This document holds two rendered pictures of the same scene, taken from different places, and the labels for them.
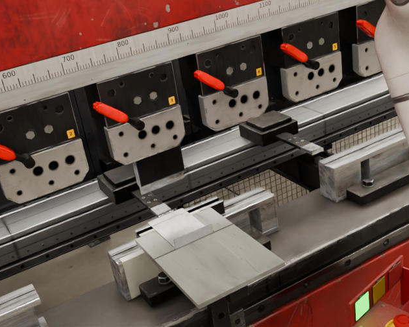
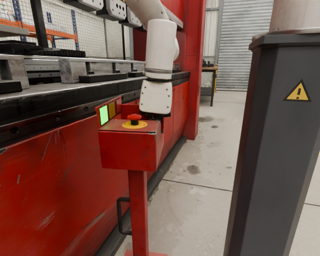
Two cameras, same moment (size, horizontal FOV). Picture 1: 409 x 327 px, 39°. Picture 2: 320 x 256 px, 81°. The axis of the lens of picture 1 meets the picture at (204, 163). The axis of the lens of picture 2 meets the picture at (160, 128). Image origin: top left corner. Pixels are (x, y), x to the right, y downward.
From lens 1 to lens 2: 0.80 m
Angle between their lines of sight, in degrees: 41
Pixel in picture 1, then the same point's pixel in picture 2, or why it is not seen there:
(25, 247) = not seen: outside the picture
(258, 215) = (7, 70)
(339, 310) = (84, 144)
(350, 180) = (80, 71)
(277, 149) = (28, 67)
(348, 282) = (88, 124)
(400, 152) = (105, 68)
